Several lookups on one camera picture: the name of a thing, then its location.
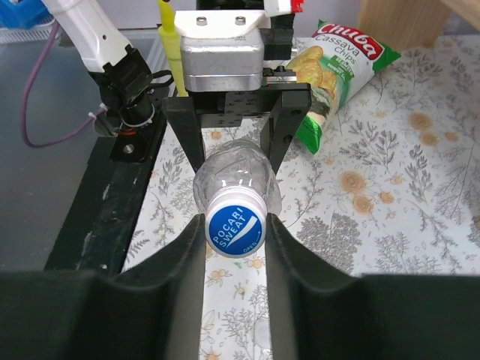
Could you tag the yellow bottle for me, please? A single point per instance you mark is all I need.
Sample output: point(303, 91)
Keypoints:
point(171, 45)

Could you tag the floral table mat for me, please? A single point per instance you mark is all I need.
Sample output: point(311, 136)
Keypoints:
point(394, 188)

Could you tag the clear plastic bottle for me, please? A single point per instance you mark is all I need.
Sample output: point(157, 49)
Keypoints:
point(236, 173)

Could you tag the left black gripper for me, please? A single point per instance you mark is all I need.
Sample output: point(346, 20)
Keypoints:
point(280, 95)

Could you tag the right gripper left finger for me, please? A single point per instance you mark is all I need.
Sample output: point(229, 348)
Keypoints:
point(151, 311)

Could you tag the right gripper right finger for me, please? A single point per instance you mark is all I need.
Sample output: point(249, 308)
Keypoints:
point(318, 312)

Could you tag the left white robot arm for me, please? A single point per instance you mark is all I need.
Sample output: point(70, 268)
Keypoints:
point(121, 73)

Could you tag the wooden shelf unit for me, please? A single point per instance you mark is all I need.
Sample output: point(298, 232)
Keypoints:
point(406, 24)

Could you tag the blue bottle cap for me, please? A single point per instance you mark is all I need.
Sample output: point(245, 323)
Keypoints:
point(235, 221)

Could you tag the green Chuba chips bag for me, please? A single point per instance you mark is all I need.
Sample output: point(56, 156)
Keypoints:
point(337, 62)

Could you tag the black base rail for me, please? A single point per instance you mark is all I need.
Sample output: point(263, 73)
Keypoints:
point(98, 229)

